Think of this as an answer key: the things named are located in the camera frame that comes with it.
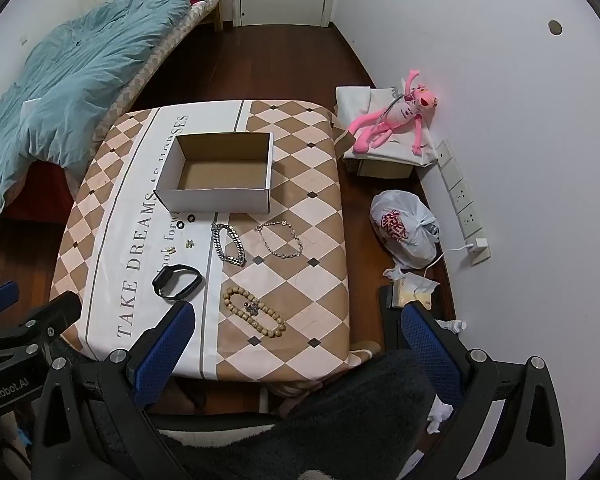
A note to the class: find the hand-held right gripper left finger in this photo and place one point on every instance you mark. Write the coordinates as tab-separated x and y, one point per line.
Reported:
165	350

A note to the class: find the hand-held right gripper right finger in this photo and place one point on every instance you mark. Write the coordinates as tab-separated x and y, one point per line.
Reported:
430	355

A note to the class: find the black smart band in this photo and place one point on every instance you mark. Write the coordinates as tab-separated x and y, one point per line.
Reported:
160	280

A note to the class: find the cardboard box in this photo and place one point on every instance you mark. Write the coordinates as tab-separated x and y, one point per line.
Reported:
220	172

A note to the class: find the white tube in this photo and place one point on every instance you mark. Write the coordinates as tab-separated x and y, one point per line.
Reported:
452	325

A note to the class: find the black bin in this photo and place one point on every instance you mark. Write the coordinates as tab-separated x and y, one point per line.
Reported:
390	315

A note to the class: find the crumpled white tissue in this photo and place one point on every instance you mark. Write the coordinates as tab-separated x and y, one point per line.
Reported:
440	416

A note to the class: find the yellow tissue pack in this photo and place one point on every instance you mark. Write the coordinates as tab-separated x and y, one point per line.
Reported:
410	296

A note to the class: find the beige slipper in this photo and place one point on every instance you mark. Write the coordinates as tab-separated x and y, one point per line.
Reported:
365	348
295	391

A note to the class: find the white charger plug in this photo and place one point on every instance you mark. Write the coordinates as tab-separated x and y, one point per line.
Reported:
480	250

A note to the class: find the dark fleece clothing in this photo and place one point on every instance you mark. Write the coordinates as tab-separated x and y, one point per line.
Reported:
330	425

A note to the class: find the white printed plastic bag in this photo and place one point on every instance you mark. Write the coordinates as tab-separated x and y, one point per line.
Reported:
405	230

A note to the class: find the checkered printed tablecloth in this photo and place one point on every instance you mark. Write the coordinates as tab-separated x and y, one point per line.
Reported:
305	285

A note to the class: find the white paper sheet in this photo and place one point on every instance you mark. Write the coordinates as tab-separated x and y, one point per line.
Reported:
31	108

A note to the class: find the blue duvet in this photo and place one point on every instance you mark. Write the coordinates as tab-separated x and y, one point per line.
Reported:
80	75

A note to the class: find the pink plush toy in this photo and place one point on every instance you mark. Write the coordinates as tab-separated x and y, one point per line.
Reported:
395	112

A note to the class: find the bed with checkered sheet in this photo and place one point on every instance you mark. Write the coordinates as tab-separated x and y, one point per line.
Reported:
150	67

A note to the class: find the round wall vent cap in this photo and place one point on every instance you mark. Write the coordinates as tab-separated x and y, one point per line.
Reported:
555	27

